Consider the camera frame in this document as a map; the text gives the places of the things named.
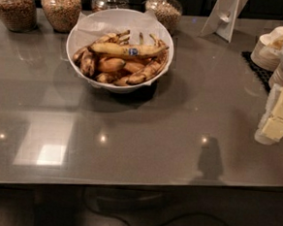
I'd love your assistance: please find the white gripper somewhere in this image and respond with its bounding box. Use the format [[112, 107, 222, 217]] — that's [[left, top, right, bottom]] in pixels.
[[254, 83, 283, 145]]

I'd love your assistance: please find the yellow banana with blue sticker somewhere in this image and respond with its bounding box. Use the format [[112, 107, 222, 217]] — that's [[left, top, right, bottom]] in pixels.
[[90, 43, 169, 59]]

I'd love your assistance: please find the brown banana front right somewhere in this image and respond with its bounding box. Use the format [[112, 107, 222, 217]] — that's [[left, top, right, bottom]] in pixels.
[[126, 60, 163, 85]]

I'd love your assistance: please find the short orange banana middle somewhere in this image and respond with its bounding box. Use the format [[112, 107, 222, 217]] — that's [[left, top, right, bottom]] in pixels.
[[97, 57, 126, 73]]

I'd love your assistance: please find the banana bunch at back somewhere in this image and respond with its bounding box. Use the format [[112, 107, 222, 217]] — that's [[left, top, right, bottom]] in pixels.
[[94, 30, 130, 45]]

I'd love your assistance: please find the brown spotted banana left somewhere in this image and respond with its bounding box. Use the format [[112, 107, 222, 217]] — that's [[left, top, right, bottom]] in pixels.
[[79, 50, 97, 78]]

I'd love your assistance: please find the white paper bowl liner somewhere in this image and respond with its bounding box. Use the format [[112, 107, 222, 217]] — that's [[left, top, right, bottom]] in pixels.
[[67, 9, 171, 53]]

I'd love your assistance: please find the white bowl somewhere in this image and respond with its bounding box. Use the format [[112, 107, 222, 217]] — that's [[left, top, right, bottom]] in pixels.
[[63, 4, 177, 98]]

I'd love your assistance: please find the black rubber mat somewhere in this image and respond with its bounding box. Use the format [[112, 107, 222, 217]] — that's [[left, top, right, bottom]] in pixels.
[[241, 51, 272, 93]]

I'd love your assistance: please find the white standing sign holder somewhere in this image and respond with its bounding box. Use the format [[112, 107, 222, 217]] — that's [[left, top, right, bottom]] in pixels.
[[200, 0, 248, 43]]

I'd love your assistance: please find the glass jar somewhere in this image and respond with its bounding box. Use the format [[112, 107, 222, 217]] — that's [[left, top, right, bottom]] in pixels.
[[41, 0, 82, 33], [0, 0, 37, 33], [144, 0, 183, 34], [91, 0, 130, 13]]

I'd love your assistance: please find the glass jar far left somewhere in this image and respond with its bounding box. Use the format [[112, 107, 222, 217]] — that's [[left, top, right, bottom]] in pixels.
[[0, 0, 37, 33]]

